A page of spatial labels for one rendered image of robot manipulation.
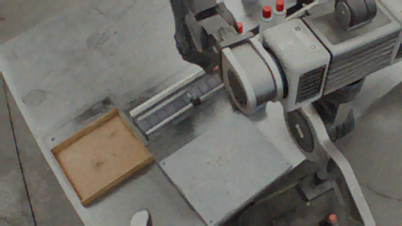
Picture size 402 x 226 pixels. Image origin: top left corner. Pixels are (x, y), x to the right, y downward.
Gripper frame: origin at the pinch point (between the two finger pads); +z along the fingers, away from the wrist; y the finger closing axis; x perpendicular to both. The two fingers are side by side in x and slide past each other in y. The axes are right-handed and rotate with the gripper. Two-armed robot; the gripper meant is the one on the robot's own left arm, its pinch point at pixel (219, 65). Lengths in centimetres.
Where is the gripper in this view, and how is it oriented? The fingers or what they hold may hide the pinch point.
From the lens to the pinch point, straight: 163.4
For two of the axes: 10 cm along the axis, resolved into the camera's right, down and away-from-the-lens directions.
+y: -6.5, -6.2, 4.4
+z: 4.7, 1.2, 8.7
